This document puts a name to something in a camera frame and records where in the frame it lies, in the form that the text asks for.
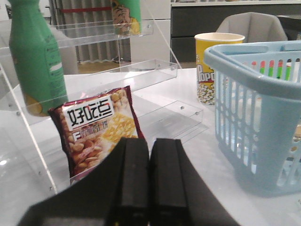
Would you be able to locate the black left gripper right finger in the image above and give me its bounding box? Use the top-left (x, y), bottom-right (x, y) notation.
top-left (150, 138), bottom-right (238, 226)

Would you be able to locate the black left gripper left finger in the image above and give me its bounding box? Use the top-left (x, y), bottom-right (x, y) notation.
top-left (18, 138), bottom-right (149, 226)

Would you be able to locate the tissue pack green orange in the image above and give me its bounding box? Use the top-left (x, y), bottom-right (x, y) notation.
top-left (251, 58), bottom-right (301, 82)

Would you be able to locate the light blue plastic basket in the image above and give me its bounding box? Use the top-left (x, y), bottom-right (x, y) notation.
top-left (204, 40), bottom-right (301, 195)

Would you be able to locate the maroon cracker snack bag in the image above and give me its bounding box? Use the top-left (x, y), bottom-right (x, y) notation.
top-left (48, 86), bottom-right (144, 184)

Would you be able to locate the clear acrylic display shelf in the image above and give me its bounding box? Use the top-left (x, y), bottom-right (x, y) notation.
top-left (0, 0), bottom-right (204, 196)

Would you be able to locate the green plastic drink bottle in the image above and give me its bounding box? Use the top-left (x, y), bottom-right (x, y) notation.
top-left (9, 0), bottom-right (68, 117)

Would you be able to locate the dark grey cabinet counter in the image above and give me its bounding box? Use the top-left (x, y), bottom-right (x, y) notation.
top-left (170, 0), bottom-right (301, 63)

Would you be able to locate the grey armchair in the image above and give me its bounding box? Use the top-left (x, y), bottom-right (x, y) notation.
top-left (216, 12), bottom-right (288, 43)

